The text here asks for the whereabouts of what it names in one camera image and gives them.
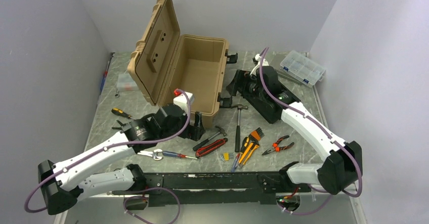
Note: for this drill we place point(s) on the small clear screw box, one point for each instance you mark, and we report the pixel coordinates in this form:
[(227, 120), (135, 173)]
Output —
[(126, 83)]

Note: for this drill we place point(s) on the tan plastic toolbox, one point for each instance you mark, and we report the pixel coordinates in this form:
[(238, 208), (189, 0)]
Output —
[(165, 59)]

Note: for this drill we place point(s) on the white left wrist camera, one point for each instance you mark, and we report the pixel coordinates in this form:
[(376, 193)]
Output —
[(183, 100)]

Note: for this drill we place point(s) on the large black-handled hammer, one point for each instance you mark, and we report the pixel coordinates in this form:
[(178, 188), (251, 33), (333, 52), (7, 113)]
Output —
[(239, 108)]

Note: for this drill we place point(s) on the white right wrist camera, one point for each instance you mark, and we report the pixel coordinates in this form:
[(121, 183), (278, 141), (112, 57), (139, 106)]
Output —
[(257, 61)]

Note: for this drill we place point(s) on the red black utility knife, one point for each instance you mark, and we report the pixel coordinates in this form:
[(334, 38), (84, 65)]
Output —
[(205, 150)]

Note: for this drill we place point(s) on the clear compartment organizer box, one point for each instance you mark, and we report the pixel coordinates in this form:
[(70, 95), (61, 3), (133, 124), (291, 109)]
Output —
[(301, 68)]

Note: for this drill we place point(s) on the blue red screwdriver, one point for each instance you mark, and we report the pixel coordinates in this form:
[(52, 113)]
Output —
[(176, 155)]

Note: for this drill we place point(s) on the blue red tool at wall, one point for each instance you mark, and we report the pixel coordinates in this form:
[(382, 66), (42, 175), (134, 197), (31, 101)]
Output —
[(104, 76)]

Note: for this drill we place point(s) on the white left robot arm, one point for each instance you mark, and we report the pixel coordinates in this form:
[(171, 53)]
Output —
[(65, 183)]

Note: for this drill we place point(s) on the black tool tray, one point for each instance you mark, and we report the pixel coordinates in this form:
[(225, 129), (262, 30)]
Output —
[(264, 108)]

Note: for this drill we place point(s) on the yellow handled screwdriver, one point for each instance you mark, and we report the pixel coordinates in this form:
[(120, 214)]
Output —
[(121, 113)]

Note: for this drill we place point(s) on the orange black utility knife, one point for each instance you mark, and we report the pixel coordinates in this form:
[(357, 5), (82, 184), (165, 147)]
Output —
[(249, 145)]

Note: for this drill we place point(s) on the grey flat case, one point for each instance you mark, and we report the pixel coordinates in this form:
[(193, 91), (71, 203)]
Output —
[(275, 63)]

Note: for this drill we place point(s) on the orange handled pliers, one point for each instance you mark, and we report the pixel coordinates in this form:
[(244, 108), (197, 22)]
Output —
[(276, 147)]

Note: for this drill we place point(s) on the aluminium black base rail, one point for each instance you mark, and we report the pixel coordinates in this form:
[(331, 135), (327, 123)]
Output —
[(216, 188)]

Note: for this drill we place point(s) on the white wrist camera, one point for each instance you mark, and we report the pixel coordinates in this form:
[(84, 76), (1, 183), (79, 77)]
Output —
[(183, 100), (257, 61)]

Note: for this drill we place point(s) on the small claw hammer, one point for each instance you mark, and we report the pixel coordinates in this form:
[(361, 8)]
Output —
[(220, 131)]

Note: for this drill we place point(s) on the silver combination wrench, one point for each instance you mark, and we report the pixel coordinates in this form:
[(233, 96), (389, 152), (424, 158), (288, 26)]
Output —
[(155, 154)]

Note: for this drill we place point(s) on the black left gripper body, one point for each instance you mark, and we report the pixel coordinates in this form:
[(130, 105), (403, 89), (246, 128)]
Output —
[(192, 131)]

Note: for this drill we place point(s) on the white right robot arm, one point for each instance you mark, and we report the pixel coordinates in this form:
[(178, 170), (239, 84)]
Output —
[(342, 160)]

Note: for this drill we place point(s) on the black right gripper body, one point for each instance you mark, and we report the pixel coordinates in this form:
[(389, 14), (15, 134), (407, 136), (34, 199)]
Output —
[(250, 89)]

